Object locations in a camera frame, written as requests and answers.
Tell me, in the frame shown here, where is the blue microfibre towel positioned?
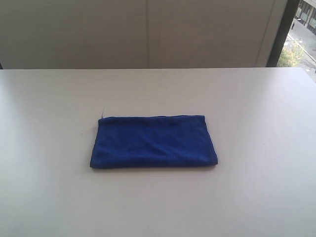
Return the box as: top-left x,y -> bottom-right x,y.
90,115 -> 218,169

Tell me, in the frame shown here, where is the green tree outside window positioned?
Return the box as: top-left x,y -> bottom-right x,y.
276,40 -> 304,67

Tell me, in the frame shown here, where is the dark window frame post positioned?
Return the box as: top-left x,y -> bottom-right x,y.
266,0 -> 300,67

